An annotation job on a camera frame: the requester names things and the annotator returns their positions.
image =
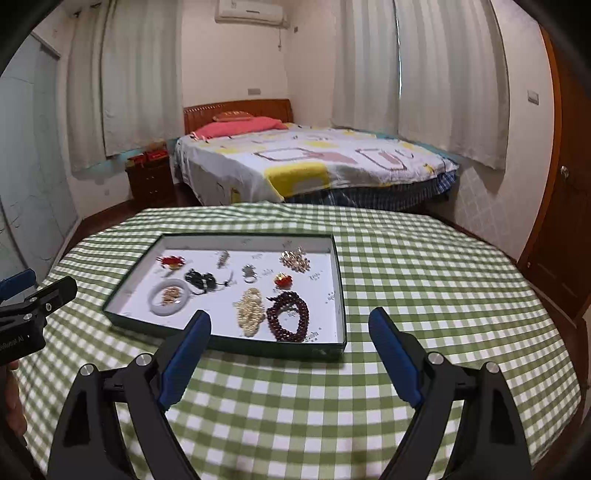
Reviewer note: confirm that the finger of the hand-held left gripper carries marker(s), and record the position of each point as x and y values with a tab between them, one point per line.
18	282
55	295

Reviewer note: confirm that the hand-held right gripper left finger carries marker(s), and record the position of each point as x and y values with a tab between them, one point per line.
184	360

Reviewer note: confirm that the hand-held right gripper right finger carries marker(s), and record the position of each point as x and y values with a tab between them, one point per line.
397	360

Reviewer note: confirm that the pale jade bangle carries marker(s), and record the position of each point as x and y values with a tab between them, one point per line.
154	307

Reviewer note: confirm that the green tray with white lining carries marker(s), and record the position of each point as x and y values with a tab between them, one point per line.
138	295

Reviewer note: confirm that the red flower ornament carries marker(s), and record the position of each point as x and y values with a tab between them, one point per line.
171	262

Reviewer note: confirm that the gold and red ornament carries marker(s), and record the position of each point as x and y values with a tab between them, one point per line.
282	279

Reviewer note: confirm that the gold flower brooch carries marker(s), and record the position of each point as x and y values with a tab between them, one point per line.
295	261

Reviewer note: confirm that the person's left hand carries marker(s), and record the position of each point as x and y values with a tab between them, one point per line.
9	410

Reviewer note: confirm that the green checked tablecloth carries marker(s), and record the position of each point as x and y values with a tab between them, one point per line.
415	277

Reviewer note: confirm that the pale wardrobe door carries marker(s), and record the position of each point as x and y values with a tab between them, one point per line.
32	184

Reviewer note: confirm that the dark wooden nightstand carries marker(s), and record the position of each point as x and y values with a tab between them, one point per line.
150	184

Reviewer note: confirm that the red gift box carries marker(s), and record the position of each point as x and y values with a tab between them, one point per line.
137	161
154	154

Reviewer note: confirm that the blue plaid mattress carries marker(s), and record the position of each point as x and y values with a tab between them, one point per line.
378	196

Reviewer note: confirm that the white curtain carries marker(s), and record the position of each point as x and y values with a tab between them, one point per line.
364	64
143	78
452	83
87	92

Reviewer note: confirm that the brown wooden door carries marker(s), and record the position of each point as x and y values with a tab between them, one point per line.
563	230

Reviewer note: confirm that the printed bed sheet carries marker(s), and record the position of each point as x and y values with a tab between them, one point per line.
277	157

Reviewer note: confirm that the pink pillow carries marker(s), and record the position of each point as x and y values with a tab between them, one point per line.
244	125

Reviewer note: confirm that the red patterned pillow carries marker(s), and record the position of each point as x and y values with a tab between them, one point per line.
233	115

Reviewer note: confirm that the metal door knob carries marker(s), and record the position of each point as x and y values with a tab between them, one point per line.
565	171

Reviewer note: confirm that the wooden bed headboard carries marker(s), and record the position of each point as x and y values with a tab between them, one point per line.
231	105

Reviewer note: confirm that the white air conditioner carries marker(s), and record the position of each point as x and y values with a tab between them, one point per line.
249	11

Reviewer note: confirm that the wall light switch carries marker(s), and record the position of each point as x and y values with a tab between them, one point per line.
533	96

